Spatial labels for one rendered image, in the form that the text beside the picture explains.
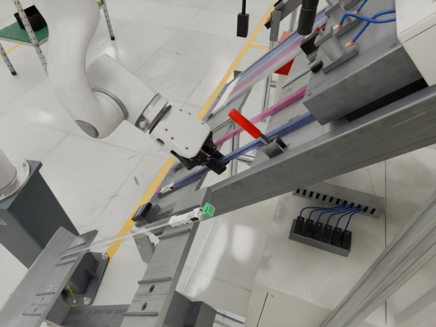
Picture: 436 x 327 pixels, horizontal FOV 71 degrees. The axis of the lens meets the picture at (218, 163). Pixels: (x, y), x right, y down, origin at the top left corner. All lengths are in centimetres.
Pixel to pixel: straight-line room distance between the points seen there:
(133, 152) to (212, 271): 95
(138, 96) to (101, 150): 154
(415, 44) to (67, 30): 48
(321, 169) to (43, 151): 202
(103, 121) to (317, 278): 64
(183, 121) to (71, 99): 21
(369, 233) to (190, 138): 61
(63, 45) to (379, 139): 48
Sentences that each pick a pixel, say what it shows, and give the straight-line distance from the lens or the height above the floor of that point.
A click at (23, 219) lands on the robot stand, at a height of 61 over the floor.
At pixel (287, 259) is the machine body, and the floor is 62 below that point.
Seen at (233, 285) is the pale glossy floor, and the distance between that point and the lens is 150.
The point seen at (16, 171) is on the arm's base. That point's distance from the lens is 110.
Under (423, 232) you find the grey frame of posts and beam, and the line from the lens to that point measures 48.
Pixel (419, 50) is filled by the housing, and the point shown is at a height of 125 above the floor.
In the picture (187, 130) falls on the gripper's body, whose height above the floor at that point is 99.
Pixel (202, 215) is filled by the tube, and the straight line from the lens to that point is 41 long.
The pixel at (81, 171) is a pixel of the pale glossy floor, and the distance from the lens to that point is 205.
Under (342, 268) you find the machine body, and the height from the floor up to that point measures 62.
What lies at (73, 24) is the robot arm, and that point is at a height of 120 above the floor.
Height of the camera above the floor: 140
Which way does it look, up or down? 47 degrees down
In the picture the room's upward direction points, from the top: straight up
